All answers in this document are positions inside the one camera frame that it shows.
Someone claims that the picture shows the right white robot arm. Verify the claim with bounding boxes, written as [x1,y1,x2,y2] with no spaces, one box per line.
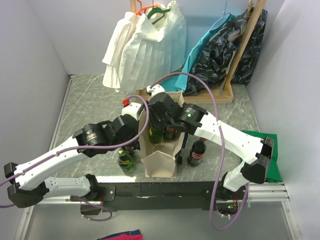
[148,92,275,201]

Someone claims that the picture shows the dark patterned garment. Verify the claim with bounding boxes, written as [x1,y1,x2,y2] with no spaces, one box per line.
[190,9,268,87]

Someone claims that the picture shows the green hanger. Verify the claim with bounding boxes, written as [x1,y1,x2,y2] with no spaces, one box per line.
[146,5,172,25]

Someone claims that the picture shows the pink and blue cloth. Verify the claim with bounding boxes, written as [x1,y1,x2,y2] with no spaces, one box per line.
[98,229,143,240]

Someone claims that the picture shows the orange hanger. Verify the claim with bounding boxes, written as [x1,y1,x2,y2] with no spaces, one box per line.
[131,0,159,15]

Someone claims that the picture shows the cola glass bottle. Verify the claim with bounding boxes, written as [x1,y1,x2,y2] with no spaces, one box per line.
[163,126,177,142]

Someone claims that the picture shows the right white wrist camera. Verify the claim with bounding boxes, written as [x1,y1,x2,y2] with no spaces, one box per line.
[146,84,165,97]

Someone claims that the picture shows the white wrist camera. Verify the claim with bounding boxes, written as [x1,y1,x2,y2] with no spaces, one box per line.
[146,84,165,97]
[121,98,143,121]

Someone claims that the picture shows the white pleated garment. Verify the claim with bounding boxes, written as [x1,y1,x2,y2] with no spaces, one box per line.
[102,0,187,91]

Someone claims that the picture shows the blue wire hanger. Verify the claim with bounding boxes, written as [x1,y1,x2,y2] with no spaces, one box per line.
[209,0,229,31]

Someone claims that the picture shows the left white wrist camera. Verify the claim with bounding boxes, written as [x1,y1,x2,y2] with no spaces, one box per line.
[121,98,143,121]

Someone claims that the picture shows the black base beam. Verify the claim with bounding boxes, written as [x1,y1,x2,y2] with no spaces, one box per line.
[69,179,253,213]

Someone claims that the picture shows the teal shirt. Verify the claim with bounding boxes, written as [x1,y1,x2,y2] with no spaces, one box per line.
[160,14,236,92]

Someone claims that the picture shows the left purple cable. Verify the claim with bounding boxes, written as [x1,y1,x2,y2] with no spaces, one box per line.
[0,94,151,222]

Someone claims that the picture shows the wooden clothes rack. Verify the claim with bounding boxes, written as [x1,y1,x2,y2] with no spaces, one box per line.
[129,0,267,104]

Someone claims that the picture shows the cream canvas tote bag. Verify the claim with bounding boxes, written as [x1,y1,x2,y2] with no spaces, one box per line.
[137,90,187,179]

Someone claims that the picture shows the green cloth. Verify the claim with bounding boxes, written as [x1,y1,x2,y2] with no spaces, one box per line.
[242,130,283,183]

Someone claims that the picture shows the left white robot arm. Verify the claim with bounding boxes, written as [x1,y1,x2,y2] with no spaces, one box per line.
[4,114,139,208]

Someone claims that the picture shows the green bottle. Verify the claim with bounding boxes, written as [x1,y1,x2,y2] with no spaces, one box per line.
[149,126,163,145]
[117,148,135,172]

